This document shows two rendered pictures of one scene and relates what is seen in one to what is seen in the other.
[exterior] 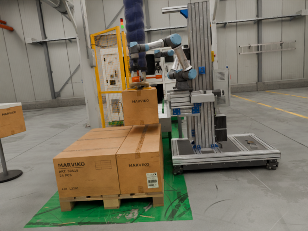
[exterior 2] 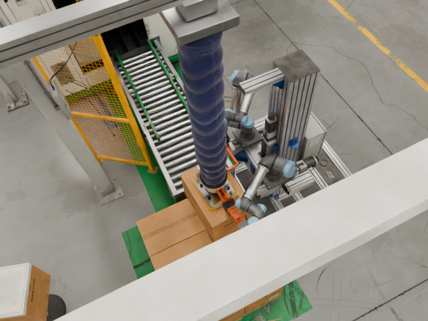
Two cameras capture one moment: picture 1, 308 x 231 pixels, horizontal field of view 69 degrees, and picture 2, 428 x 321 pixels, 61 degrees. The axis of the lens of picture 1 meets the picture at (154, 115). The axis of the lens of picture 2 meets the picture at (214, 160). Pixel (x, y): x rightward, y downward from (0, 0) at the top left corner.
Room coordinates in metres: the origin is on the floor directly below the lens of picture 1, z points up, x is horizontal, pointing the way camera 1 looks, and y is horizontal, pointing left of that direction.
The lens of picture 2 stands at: (1.47, 0.70, 3.92)
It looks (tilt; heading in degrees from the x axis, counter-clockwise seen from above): 58 degrees down; 337
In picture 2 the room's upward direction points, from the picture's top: 8 degrees counter-clockwise
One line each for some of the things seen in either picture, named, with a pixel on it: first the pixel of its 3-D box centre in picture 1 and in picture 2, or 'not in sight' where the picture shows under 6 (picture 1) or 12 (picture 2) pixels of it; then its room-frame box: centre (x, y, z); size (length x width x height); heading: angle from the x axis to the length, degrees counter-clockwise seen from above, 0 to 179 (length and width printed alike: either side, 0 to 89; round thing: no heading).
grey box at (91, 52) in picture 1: (92, 57); (61, 100); (4.02, 0.97, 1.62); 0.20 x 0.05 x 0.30; 177
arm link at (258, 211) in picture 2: (142, 47); (256, 211); (2.34, 0.06, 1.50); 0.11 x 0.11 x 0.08; 31
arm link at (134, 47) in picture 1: (134, 47); (253, 223); (2.27, 0.13, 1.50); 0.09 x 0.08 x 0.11; 121
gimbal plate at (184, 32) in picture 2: not in sight; (196, 12); (2.84, 0.12, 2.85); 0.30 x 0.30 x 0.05; 87
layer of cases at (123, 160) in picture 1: (119, 153); (207, 258); (2.58, 0.45, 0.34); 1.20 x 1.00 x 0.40; 177
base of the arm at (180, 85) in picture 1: (182, 84); (273, 171); (2.73, -0.38, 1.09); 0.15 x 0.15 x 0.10
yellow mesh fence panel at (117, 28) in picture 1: (110, 89); (97, 113); (4.27, 0.77, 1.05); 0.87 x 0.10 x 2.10; 49
